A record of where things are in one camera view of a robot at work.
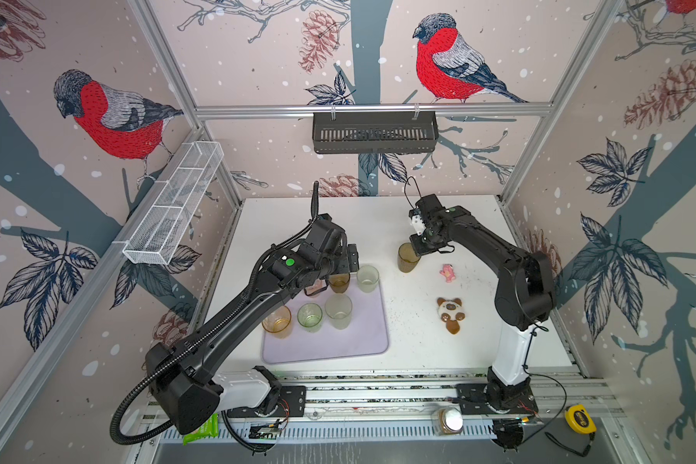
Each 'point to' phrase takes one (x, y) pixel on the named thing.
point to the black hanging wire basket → (375, 132)
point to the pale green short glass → (367, 278)
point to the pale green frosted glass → (338, 308)
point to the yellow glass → (278, 324)
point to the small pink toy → (448, 272)
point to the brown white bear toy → (451, 313)
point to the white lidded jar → (450, 420)
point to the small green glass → (309, 317)
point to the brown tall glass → (407, 257)
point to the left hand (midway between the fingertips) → (346, 256)
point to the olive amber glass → (339, 282)
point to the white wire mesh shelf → (175, 204)
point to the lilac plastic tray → (365, 335)
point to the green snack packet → (210, 429)
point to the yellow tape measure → (579, 419)
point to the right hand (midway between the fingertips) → (417, 251)
